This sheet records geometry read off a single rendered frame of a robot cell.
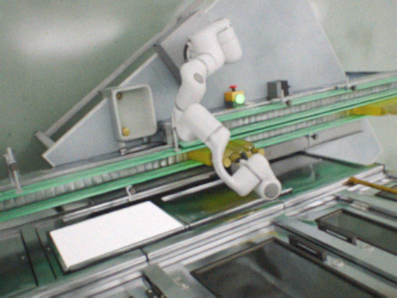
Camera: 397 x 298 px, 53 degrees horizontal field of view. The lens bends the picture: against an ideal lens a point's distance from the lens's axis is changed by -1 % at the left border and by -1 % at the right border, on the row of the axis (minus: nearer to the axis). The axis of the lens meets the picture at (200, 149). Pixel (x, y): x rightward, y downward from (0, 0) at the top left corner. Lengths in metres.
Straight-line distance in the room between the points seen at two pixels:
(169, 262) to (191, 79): 0.59
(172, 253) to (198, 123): 0.42
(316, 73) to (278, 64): 0.29
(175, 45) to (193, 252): 0.92
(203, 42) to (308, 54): 1.05
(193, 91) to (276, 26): 1.02
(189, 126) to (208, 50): 0.33
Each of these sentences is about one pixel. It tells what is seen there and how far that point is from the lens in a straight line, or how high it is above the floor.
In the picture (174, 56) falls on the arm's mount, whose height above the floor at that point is 0.86.
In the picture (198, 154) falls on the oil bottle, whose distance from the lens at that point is 1.76.
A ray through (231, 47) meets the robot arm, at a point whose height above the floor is 1.18.
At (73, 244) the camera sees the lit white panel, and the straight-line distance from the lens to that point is 1.45.
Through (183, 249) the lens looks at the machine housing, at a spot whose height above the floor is 1.41.
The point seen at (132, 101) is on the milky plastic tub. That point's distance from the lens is 1.82.
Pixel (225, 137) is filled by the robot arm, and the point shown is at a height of 1.43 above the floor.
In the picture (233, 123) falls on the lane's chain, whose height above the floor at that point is 0.88.
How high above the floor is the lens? 2.48
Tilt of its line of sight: 59 degrees down
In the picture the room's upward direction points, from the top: 108 degrees clockwise
